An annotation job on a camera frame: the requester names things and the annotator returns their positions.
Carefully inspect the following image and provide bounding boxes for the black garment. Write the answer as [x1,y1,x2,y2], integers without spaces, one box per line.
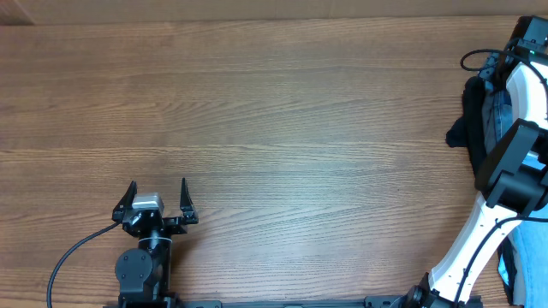
[445,75,517,305]

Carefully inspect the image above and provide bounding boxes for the light blue denim jeans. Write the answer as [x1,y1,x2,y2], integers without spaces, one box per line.
[481,87,548,308]

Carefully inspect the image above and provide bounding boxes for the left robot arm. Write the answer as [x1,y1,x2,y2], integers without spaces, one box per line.
[112,179,199,307]

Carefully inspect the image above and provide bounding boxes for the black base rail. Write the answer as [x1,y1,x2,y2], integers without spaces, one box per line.
[102,294,484,308]

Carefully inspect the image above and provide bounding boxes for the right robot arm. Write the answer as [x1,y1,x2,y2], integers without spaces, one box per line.
[392,15,547,307]

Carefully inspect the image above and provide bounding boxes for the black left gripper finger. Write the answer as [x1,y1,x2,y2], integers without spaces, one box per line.
[180,178,199,225]
[111,181,137,222]

